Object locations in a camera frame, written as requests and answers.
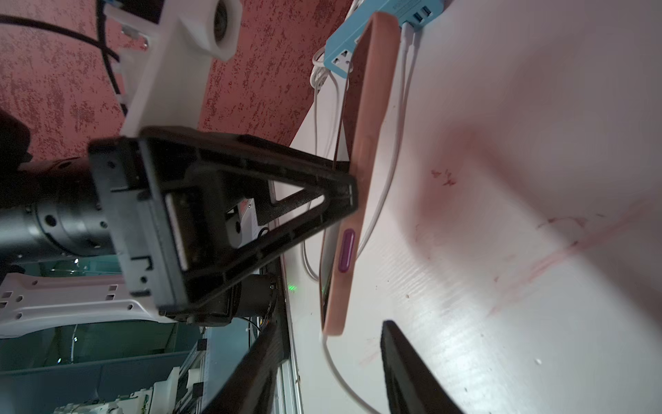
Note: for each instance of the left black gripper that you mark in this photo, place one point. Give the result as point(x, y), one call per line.
point(193, 216)

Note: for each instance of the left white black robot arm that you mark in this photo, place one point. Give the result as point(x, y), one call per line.
point(69, 291)

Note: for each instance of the teal power strip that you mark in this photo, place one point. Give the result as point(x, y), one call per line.
point(372, 18)

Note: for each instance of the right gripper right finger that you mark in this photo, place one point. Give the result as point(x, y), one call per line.
point(410, 386)

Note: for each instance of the pink case phone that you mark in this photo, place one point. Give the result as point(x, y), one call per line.
point(365, 102)

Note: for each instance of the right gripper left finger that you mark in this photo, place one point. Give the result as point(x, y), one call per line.
point(242, 384)

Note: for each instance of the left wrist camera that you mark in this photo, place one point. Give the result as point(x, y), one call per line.
point(165, 84)

